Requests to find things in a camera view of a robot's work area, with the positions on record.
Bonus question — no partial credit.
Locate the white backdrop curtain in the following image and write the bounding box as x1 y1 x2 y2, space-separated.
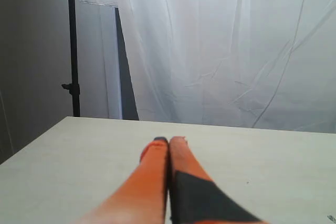
80 0 335 133

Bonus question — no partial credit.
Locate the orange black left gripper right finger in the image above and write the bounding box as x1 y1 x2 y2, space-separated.
169 136 265 223

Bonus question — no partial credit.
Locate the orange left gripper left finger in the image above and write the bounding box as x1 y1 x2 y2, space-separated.
77 137 169 223

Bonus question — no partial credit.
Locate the black light stand pole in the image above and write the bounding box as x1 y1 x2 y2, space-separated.
61 0 80 117

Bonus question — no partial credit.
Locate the white panel with dark edge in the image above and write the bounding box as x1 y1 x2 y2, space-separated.
76 1 139 120

